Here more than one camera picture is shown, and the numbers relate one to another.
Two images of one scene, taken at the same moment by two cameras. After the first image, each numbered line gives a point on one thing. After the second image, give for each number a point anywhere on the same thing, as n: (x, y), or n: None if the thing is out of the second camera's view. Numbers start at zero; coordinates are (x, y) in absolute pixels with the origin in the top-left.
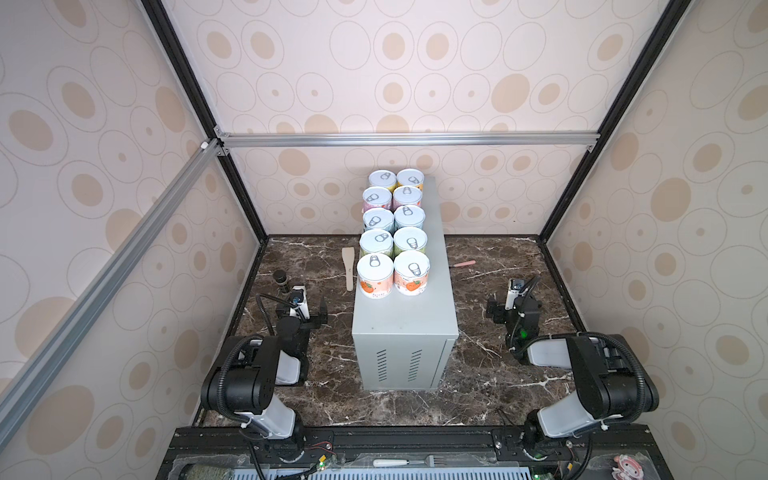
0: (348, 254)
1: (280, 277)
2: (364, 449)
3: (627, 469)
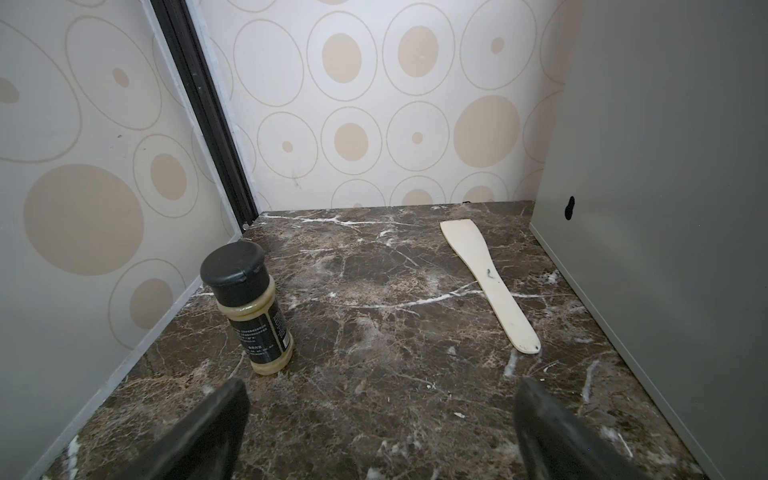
0: (469, 238)
1: (245, 291)
2: None
3: None
